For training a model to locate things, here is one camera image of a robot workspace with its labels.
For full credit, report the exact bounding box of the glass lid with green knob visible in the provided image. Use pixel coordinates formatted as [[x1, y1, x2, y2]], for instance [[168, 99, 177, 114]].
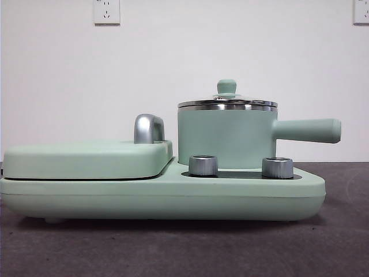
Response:
[[178, 79, 278, 107]]

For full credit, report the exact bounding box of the silver control knob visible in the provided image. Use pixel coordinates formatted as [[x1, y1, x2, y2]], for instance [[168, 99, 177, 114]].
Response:
[[261, 157, 294, 178], [188, 155, 219, 176]]

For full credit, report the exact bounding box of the mint green griddle cover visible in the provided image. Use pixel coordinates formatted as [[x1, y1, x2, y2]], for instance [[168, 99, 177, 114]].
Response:
[[2, 139, 174, 180]]

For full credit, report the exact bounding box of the mint green breakfast machine base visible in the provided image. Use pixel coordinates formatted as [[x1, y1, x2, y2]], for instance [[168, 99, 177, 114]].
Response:
[[0, 160, 327, 224]]

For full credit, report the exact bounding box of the mint green pot with handle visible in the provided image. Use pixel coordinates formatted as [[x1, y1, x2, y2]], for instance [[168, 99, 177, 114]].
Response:
[[176, 103, 342, 171]]

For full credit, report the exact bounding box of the chrome griddle cover handle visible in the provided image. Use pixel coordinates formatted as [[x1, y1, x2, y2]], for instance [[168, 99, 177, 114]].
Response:
[[133, 114, 165, 144]]

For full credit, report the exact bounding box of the white wall socket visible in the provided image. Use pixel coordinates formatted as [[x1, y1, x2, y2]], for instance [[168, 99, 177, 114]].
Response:
[[92, 0, 121, 26], [353, 0, 369, 25]]

